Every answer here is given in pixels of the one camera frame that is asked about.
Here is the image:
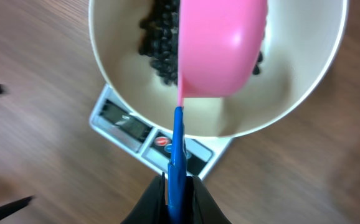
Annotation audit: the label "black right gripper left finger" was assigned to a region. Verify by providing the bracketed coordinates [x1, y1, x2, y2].
[121, 173, 169, 224]

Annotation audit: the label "white round bowl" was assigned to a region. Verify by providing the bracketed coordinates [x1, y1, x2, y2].
[88, 0, 349, 138]

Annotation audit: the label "black beans in bowl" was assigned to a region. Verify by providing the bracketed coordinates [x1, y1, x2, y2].
[138, 0, 264, 86]

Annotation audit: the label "pink scoop with blue handle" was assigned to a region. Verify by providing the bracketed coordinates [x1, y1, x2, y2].
[168, 0, 268, 223]

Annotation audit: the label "white digital kitchen scale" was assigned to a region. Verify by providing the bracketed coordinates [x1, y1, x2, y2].
[89, 85, 232, 179]

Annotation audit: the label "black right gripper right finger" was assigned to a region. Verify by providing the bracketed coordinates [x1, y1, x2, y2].
[184, 176, 231, 224]

